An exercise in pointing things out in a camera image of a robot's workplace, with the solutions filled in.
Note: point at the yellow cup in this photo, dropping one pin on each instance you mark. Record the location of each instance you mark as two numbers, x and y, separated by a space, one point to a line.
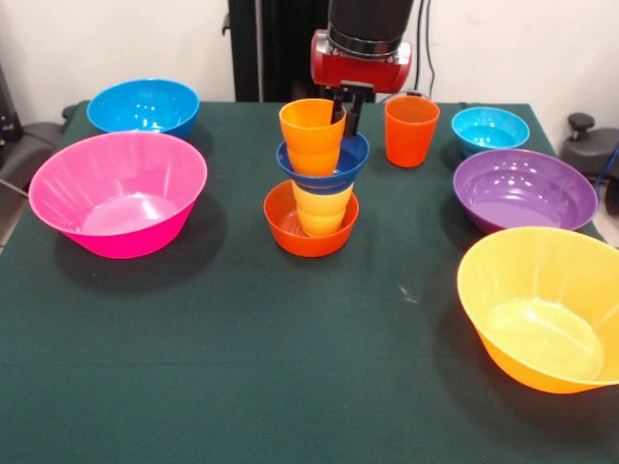
321 210

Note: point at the red cup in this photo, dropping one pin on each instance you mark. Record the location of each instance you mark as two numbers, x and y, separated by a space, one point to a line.
411 140

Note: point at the orange cup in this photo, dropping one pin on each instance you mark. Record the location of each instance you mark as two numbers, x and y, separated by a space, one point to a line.
309 145

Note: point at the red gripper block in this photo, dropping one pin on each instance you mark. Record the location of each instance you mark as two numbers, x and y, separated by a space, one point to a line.
360 72

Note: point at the small red bowl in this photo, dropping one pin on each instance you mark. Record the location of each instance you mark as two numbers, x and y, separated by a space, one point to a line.
314 244

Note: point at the medium sky blue bowl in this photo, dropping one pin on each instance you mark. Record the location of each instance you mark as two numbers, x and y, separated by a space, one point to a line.
145 104

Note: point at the purple bowl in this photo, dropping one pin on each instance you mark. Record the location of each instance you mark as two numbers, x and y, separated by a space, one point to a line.
522 193

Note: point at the small dark blue bowl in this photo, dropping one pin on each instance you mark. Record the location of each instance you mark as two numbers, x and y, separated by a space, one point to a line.
324 183

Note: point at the large pink bowl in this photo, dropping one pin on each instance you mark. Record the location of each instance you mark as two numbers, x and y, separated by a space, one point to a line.
116 193

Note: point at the dark green tablecloth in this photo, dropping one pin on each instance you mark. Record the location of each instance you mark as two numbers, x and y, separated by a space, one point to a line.
309 362

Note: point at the large yellow bowl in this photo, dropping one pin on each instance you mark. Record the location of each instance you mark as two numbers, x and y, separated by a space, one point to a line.
541 314

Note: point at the small cyan bowl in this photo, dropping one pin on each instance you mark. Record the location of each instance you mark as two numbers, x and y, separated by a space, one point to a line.
488 130

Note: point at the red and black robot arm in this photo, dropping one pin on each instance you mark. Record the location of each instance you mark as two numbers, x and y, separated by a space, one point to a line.
370 19

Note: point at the black stand foot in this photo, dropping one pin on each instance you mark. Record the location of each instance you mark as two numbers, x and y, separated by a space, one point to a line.
29 145
590 150

